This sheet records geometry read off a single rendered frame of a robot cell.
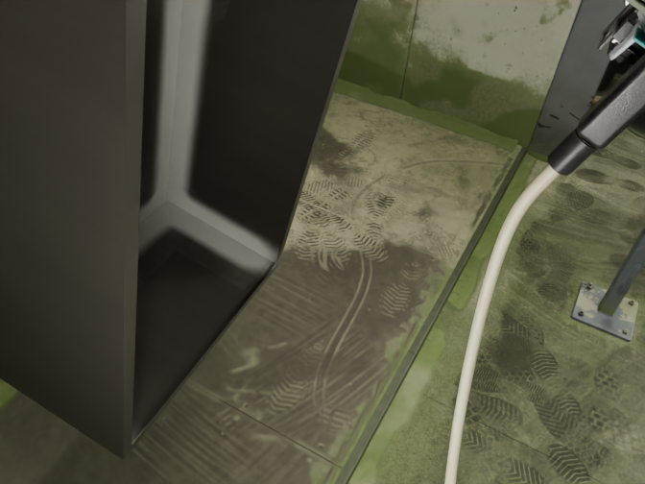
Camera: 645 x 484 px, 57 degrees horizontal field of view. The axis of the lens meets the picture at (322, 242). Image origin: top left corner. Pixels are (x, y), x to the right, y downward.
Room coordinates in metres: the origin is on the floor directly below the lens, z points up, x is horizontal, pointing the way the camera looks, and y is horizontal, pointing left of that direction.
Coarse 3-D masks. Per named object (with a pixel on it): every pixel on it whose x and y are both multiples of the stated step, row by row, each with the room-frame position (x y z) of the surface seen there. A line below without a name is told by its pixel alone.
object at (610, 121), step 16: (640, 0) 0.51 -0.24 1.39; (640, 64) 0.51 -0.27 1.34; (624, 80) 0.51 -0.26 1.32; (640, 80) 0.50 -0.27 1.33; (608, 96) 0.51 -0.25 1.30; (624, 96) 0.50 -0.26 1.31; (640, 96) 0.50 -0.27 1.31; (592, 112) 0.52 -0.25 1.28; (608, 112) 0.51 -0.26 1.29; (624, 112) 0.50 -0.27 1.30; (640, 112) 0.50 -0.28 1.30; (576, 128) 0.53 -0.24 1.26; (592, 128) 0.51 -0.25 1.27; (608, 128) 0.50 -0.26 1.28; (624, 128) 0.50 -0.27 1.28; (560, 144) 0.53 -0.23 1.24; (576, 144) 0.51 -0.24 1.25; (592, 144) 0.51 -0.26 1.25; (608, 144) 0.50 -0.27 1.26; (560, 160) 0.52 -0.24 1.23; (576, 160) 0.51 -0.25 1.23
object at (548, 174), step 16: (544, 176) 0.53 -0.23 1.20; (528, 192) 0.53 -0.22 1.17; (512, 208) 0.54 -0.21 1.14; (512, 224) 0.53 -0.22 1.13; (496, 240) 0.53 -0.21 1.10; (496, 256) 0.52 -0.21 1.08; (496, 272) 0.52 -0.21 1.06; (480, 304) 0.51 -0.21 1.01; (480, 320) 0.50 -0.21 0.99; (480, 336) 0.49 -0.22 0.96; (464, 368) 0.48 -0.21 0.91; (464, 384) 0.47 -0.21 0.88; (464, 400) 0.46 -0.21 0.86; (464, 416) 0.45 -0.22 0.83; (448, 464) 0.42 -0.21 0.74; (448, 480) 0.41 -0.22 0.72
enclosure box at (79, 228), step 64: (0, 0) 0.50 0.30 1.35; (64, 0) 0.47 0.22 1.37; (128, 0) 0.45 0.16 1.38; (192, 0) 1.15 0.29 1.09; (256, 0) 1.09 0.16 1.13; (320, 0) 1.04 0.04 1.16; (0, 64) 0.51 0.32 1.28; (64, 64) 0.48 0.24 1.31; (128, 64) 0.45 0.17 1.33; (192, 64) 1.15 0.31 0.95; (256, 64) 1.09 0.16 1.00; (320, 64) 1.04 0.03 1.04; (0, 128) 0.53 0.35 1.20; (64, 128) 0.49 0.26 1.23; (128, 128) 0.46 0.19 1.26; (192, 128) 1.16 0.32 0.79; (256, 128) 1.09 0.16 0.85; (320, 128) 1.02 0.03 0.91; (0, 192) 0.54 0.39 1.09; (64, 192) 0.50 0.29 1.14; (128, 192) 0.47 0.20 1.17; (192, 192) 1.17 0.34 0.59; (256, 192) 1.09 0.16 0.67; (0, 256) 0.56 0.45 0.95; (64, 256) 0.51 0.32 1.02; (128, 256) 0.48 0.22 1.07; (192, 256) 1.04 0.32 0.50; (256, 256) 1.08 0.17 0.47; (0, 320) 0.59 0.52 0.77; (64, 320) 0.53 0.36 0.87; (128, 320) 0.49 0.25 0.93; (192, 320) 0.86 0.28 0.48; (64, 384) 0.55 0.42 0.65; (128, 384) 0.51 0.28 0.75; (128, 448) 0.53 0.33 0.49
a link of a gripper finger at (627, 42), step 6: (642, 12) 0.54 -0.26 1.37; (642, 18) 0.53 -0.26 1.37; (636, 24) 0.57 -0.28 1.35; (642, 24) 0.53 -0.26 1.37; (642, 30) 0.52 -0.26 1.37; (630, 36) 0.54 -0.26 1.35; (624, 42) 0.54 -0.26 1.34; (630, 42) 0.53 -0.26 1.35; (618, 48) 0.54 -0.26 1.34; (624, 48) 0.53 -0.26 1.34; (612, 54) 0.55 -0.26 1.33; (618, 54) 0.54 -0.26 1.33
